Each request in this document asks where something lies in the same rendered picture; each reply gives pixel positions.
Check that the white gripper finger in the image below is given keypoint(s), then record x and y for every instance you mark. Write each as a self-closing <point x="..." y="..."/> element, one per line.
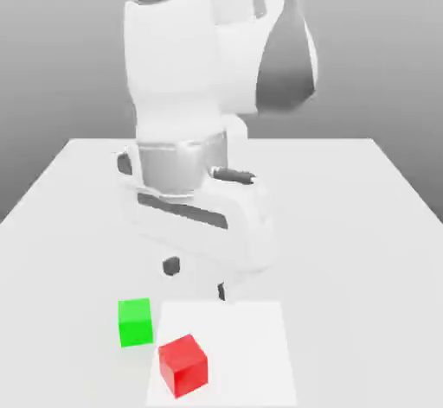
<point x="222" y="291"/>
<point x="171" y="265"/>

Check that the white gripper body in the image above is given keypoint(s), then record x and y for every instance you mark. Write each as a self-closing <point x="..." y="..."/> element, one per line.
<point x="238" y="235"/>

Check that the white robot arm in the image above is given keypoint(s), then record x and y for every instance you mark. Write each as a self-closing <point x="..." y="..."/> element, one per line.
<point x="169" y="69"/>

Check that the small green cube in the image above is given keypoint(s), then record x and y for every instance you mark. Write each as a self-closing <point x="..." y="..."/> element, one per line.
<point x="135" y="325"/>

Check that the small red cube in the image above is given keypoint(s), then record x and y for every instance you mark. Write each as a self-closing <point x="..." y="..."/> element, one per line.
<point x="185" y="368"/>

